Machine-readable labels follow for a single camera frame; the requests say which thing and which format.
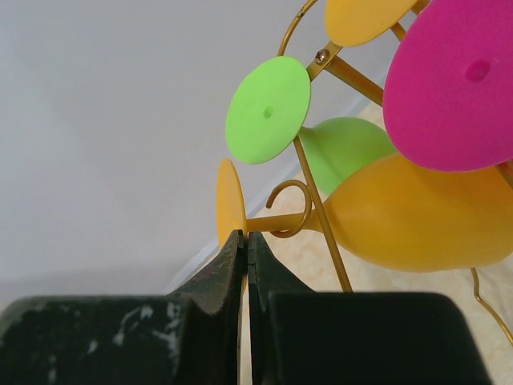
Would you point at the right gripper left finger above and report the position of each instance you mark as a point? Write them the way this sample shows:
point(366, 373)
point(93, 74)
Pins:
point(190, 336)

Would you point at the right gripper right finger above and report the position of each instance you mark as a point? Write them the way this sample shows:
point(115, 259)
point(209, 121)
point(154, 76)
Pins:
point(301, 336)

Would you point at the orange wine glass front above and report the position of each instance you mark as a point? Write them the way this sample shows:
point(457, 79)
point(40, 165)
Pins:
point(395, 214)

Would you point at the orange wine glass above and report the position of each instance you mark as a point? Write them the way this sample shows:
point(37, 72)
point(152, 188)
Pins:
point(395, 214)
point(351, 23)

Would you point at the green plastic wine glass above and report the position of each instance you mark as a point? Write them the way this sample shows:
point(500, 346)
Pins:
point(268, 112)

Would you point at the pink plastic wine glass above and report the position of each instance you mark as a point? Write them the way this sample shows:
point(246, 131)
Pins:
point(447, 101)

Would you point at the orange wine glass back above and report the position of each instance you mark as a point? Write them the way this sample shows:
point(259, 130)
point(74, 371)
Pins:
point(351, 23)

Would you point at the gold wire glass rack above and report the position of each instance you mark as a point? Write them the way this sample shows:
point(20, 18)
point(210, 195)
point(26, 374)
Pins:
point(327, 59)

